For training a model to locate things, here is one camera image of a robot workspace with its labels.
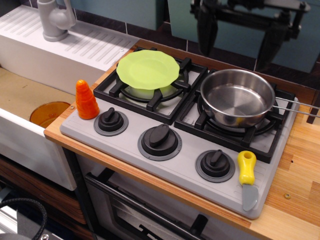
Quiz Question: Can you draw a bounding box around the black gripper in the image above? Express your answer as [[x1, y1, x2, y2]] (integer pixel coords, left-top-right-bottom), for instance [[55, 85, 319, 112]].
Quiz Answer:
[[190, 0, 311, 72]]

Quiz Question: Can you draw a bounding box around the stainless steel pan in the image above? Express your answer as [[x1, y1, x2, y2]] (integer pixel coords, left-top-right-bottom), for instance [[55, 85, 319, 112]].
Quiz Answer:
[[199, 69, 318, 128]]

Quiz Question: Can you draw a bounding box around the green plastic plate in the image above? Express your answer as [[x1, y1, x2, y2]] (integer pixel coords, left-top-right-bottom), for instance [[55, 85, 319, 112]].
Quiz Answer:
[[116, 49, 180, 90]]

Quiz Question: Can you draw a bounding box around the black left burner grate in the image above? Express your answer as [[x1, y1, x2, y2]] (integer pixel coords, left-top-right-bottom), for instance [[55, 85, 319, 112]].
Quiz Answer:
[[93, 57, 208, 125]]

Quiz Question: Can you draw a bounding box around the black burner grate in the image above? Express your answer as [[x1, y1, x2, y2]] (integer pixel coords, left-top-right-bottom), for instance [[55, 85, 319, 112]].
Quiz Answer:
[[174, 79, 296, 163], [93, 57, 208, 125]]

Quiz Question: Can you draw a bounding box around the black right burner grate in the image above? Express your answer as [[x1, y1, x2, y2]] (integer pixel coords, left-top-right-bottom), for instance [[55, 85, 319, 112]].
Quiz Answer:
[[174, 79, 296, 163]]

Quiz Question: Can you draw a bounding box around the black right stove knob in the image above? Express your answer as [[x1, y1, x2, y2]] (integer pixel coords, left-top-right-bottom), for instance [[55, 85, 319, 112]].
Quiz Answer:
[[195, 149, 236, 184]]

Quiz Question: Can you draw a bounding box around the black stove knob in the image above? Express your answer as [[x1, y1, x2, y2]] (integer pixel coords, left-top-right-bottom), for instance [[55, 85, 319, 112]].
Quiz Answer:
[[137, 123, 182, 162], [195, 149, 236, 184], [94, 107, 129, 137]]

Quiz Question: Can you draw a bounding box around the black middle stove knob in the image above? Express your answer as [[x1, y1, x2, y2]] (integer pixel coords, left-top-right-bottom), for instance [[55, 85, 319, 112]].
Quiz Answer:
[[137, 123, 182, 162]]

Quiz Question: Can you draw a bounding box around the grey toy stove top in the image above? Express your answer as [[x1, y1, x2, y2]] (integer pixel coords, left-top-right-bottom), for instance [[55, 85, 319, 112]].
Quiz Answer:
[[60, 104, 299, 219]]

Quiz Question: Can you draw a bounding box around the black left stove knob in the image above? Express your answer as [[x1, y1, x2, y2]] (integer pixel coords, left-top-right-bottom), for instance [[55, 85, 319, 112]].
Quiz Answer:
[[94, 107, 129, 137]]

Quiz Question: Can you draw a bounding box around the orange toy carrot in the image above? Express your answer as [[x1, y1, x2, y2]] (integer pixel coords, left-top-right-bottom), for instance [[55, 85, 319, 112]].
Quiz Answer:
[[75, 79, 100, 120]]

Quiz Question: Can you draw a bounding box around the grey toy faucet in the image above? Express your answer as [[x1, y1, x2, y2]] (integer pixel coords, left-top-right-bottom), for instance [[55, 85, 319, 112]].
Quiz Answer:
[[37, 0, 76, 42]]

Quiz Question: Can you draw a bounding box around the white toy sink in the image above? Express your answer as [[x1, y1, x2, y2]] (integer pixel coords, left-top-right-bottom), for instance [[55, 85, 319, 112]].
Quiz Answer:
[[0, 5, 138, 191]]

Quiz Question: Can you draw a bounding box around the toy oven door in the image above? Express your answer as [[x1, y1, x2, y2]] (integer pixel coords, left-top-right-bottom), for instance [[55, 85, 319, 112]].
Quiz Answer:
[[84, 168, 255, 240]]

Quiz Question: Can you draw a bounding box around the yellow handled toy knife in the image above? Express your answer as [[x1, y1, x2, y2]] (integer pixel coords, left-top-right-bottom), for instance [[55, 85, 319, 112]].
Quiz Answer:
[[237, 150, 259, 212]]

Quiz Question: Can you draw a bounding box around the black braided cable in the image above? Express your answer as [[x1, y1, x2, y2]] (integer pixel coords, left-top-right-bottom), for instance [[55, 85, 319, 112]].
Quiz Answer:
[[0, 197, 48, 240]]

